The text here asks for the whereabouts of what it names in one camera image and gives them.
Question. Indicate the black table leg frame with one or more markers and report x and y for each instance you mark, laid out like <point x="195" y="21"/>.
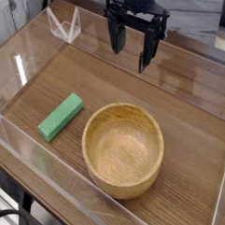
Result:
<point x="25" y="206"/>

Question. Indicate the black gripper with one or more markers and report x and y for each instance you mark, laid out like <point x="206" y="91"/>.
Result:
<point x="138" y="14"/>

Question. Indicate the brown wooden bowl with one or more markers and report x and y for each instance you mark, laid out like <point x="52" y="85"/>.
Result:
<point x="123" y="149"/>

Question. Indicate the green rectangular block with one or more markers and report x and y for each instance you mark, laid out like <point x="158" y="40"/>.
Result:
<point x="60" y="116"/>

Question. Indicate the clear acrylic enclosure walls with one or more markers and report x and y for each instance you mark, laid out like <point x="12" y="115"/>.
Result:
<point x="184" y="92"/>

